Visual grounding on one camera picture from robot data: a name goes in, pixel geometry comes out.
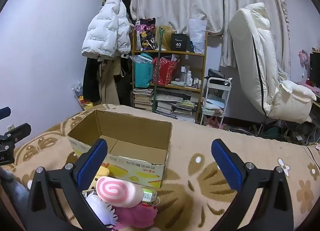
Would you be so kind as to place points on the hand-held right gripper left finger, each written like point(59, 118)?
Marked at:
point(92, 163)

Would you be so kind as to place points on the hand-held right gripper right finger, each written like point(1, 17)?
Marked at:
point(226, 167)

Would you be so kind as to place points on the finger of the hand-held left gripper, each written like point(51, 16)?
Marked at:
point(5, 113)
point(22, 131)

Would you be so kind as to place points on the yellow plush toy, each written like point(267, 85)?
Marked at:
point(102, 171)

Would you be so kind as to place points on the pink swirl plush toy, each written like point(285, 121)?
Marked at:
point(117, 191)

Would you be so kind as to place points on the printed cardboard box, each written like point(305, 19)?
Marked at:
point(140, 131)

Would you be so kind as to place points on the green packet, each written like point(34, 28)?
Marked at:
point(149, 194)

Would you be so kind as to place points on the round beige brown rug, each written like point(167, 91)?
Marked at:
point(195, 141)

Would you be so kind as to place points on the white spiky plush toy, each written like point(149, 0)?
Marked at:
point(97, 206)

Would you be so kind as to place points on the yellow red package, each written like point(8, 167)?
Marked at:
point(86, 103)

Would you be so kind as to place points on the magenta plush toy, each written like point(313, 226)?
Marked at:
point(140, 216)

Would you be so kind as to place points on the white trolley cart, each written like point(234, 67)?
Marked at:
point(216, 96)

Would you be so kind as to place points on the large stack of books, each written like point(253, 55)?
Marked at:
point(175, 108)

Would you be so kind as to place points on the beige hanging trousers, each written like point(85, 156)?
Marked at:
point(107, 83)

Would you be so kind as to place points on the small stack of books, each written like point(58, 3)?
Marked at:
point(142, 98)

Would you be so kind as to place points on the black hanging garment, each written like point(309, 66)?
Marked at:
point(90, 81)

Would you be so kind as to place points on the group of cosmetic bottles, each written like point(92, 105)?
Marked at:
point(188, 76)

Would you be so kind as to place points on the teal bag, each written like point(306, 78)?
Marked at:
point(143, 73)

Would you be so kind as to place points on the green pole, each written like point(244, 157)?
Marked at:
point(158, 71)

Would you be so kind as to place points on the red gift bag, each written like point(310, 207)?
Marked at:
point(165, 71)

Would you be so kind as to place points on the cream padded recliner chair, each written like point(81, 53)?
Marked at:
point(252, 53)

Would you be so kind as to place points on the wooden shelf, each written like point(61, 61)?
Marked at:
point(170, 53)

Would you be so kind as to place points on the white puffer jacket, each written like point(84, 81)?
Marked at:
point(105, 31)

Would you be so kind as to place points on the black box with white print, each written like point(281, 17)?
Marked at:
point(179, 42)

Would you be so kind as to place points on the black monitor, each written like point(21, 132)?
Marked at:
point(315, 67)

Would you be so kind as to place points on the pink desk fan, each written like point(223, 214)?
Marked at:
point(303, 57)

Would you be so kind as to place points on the white plastic bag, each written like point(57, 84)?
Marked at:
point(197, 33)

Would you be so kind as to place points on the dark cartoon print bag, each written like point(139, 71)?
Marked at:
point(145, 33)

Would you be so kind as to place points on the white wall socket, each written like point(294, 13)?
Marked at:
point(10, 128)

